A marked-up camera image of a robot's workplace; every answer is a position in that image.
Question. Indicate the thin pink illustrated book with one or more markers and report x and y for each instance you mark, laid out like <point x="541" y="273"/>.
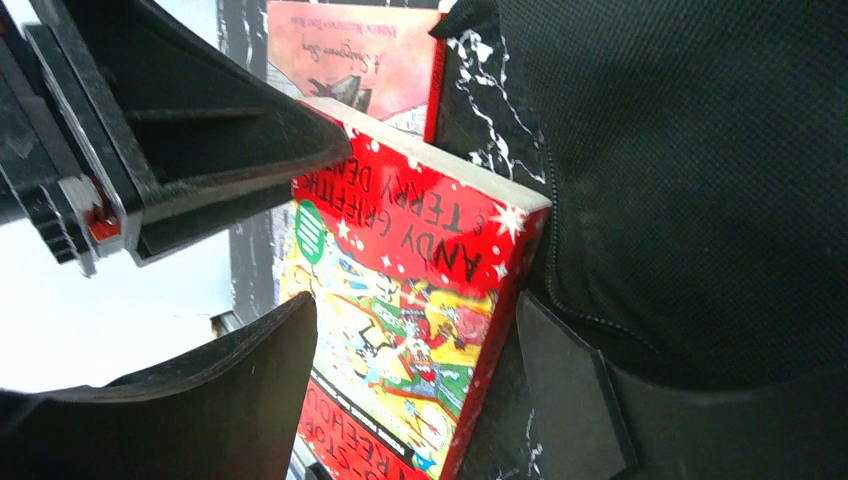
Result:
<point x="375" y="56"/>

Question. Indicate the black backpack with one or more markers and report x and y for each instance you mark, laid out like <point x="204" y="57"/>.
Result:
<point x="698" y="160"/>

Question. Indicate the red Treehouse paperback book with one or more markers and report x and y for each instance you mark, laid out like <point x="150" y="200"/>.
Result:
<point x="415" y="258"/>

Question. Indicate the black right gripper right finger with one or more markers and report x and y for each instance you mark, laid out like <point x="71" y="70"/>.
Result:
<point x="596" y="421"/>

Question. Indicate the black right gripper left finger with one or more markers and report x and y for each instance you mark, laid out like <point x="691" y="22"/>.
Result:
<point x="228" y="409"/>

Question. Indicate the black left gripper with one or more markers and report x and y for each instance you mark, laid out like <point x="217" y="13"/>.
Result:
<point x="122" y="130"/>

